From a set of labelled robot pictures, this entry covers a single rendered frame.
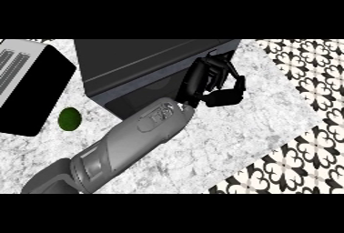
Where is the dark grey microwave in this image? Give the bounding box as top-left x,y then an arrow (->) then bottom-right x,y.
73,39 -> 242,120

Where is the green round fruit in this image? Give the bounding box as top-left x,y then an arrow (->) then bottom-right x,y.
57,106 -> 82,132

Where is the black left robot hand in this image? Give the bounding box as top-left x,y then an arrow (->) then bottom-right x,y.
174,51 -> 246,109

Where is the black and silver appliance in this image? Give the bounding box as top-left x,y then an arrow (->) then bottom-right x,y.
0,39 -> 78,137

